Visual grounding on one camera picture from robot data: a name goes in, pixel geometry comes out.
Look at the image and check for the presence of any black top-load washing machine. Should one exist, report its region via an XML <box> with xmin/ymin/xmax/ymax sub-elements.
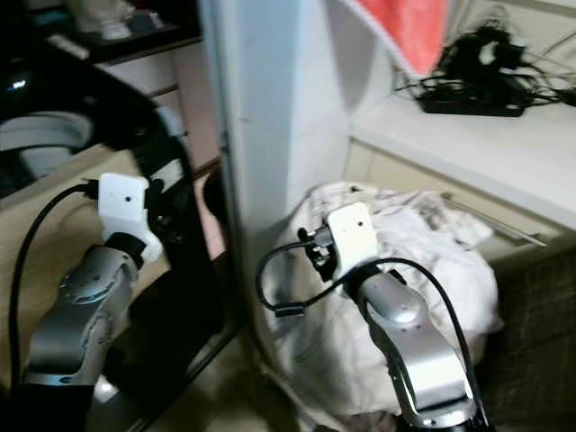
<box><xmin>0</xmin><ymin>36</ymin><xmax>199</xmax><ymax>208</ymax></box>

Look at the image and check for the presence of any white crumpled laundry pile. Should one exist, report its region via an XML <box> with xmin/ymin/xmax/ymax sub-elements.
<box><xmin>250</xmin><ymin>180</ymin><xmax>505</xmax><ymax>424</ymax></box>

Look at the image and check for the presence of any beige drawer cabinet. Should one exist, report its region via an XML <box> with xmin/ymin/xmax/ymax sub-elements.
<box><xmin>54</xmin><ymin>27</ymin><xmax>221</xmax><ymax>172</ymax></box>

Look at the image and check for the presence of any thin metal bar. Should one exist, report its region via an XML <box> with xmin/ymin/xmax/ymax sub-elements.
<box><xmin>441</xmin><ymin>193</ymin><xmax>548</xmax><ymax>247</ymax></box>

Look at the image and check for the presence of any white object on cabinet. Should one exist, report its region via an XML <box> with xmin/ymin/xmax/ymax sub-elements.
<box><xmin>72</xmin><ymin>0</ymin><xmax>163</xmax><ymax>41</ymax></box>

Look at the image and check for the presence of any black power strip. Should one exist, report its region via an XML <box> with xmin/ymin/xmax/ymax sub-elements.
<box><xmin>418</xmin><ymin>90</ymin><xmax>527</xmax><ymax>118</ymax></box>

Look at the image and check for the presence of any dark woven laundry basket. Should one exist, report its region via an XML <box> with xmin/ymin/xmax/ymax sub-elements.
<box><xmin>486</xmin><ymin>243</ymin><xmax>576</xmax><ymax>432</ymax></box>

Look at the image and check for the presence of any red towel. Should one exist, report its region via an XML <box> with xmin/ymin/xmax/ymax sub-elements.
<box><xmin>342</xmin><ymin>0</ymin><xmax>453</xmax><ymax>79</ymax></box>

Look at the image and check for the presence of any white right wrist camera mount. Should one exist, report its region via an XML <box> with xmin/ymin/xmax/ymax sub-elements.
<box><xmin>326</xmin><ymin>202</ymin><xmax>381</xmax><ymax>278</ymax></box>

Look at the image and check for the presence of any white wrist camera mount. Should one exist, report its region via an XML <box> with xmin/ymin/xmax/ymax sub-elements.
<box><xmin>326</xmin><ymin>202</ymin><xmax>381</xmax><ymax>278</ymax></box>
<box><xmin>97</xmin><ymin>173</ymin><xmax>165</xmax><ymax>266</ymax></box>

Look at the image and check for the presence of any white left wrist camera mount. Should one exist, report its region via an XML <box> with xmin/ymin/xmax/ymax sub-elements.
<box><xmin>97</xmin><ymin>173</ymin><xmax>165</xmax><ymax>266</ymax></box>

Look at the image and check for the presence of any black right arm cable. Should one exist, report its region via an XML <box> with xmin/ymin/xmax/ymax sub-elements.
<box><xmin>256</xmin><ymin>239</ymin><xmax>473</xmax><ymax>361</ymax></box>

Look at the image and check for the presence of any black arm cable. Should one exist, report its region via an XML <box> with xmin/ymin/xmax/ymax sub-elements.
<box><xmin>7</xmin><ymin>183</ymin><xmax>100</xmax><ymax>383</ymax></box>
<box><xmin>256</xmin><ymin>239</ymin><xmax>473</xmax><ymax>361</ymax></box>

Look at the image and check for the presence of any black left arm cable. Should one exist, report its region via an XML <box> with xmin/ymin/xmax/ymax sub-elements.
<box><xmin>7</xmin><ymin>183</ymin><xmax>100</xmax><ymax>383</ymax></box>

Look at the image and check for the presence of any black chargers and cables tangle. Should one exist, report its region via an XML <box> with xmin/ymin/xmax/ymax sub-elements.
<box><xmin>396</xmin><ymin>18</ymin><xmax>576</xmax><ymax>100</ymax></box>

